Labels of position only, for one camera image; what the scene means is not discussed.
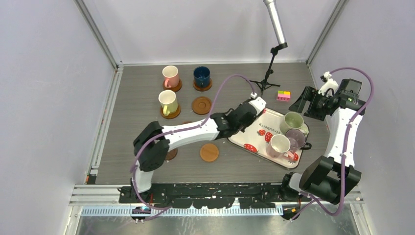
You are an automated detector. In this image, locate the yellow-green handled mug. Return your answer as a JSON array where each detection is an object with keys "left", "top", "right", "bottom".
[{"left": 158, "top": 90, "right": 178, "bottom": 116}]

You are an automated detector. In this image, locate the white strawberry serving tray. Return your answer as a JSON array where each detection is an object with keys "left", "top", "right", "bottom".
[{"left": 228, "top": 109, "right": 312, "bottom": 170}]

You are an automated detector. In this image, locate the black tripod microphone stand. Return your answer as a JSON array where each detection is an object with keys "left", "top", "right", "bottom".
[{"left": 250, "top": 43, "right": 288, "bottom": 96}]

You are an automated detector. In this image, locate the dark blue mug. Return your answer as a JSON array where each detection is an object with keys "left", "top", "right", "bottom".
[{"left": 193, "top": 66, "right": 210, "bottom": 88}]

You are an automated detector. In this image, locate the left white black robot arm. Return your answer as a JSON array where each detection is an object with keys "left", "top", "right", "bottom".
[{"left": 131, "top": 97, "right": 266, "bottom": 203}]

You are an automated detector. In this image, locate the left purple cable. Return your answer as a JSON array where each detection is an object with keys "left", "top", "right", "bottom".
[{"left": 129, "top": 73, "right": 257, "bottom": 222}]

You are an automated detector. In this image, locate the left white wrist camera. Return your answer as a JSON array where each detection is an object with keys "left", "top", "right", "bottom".
[{"left": 248, "top": 92, "right": 266, "bottom": 116}]

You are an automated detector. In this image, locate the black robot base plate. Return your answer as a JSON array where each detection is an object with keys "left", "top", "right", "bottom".
[{"left": 117, "top": 182, "right": 313, "bottom": 210}]

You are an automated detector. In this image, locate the ridged wooden coaster three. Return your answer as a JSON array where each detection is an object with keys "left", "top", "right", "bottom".
[{"left": 160, "top": 105, "right": 181, "bottom": 119}]

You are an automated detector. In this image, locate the light green mug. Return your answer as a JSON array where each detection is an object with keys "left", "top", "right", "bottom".
[{"left": 279, "top": 112, "right": 309, "bottom": 136}]

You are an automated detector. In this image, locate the dark walnut coaster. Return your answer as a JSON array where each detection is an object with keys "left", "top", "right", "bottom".
[{"left": 165, "top": 148, "right": 178, "bottom": 161}]

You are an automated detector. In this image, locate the ridged wooden coaster four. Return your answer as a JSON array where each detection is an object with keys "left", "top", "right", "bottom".
[{"left": 191, "top": 96, "right": 212, "bottom": 115}]

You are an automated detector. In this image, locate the purple mug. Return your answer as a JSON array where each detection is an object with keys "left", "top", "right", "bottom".
[{"left": 285, "top": 129, "right": 312, "bottom": 152}]

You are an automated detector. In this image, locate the ridged wooden coaster one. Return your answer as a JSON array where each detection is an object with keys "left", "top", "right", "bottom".
[{"left": 162, "top": 80, "right": 183, "bottom": 92}]

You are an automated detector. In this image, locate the ridged wooden coaster two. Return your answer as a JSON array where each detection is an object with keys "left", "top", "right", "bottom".
[{"left": 193, "top": 79, "right": 213, "bottom": 92}]

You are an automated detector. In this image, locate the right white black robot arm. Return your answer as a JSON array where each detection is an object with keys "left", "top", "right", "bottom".
[{"left": 279, "top": 79, "right": 365, "bottom": 205}]

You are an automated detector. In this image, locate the pink white red-handled mug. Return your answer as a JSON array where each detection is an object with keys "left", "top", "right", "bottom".
[{"left": 265, "top": 132, "right": 299, "bottom": 161}]

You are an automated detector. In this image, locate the pink yellow green toy block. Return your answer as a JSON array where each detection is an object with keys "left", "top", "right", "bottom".
[{"left": 277, "top": 91, "right": 291, "bottom": 102}]

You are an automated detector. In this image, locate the silver microphone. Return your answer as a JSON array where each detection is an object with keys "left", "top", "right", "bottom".
[{"left": 263, "top": 0, "right": 287, "bottom": 45}]

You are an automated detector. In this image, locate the light orange coaster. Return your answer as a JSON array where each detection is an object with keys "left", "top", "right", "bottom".
[{"left": 199, "top": 143, "right": 219, "bottom": 162}]

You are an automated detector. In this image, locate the aluminium front rail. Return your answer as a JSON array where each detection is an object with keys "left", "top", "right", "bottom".
[{"left": 69, "top": 181, "right": 365, "bottom": 207}]

